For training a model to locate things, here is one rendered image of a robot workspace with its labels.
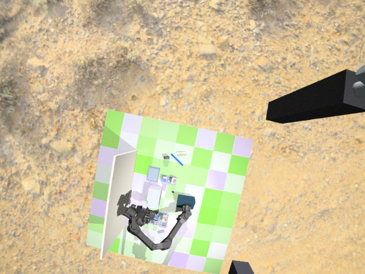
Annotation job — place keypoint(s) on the beige flat panel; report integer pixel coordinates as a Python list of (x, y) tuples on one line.
[(118, 197)]

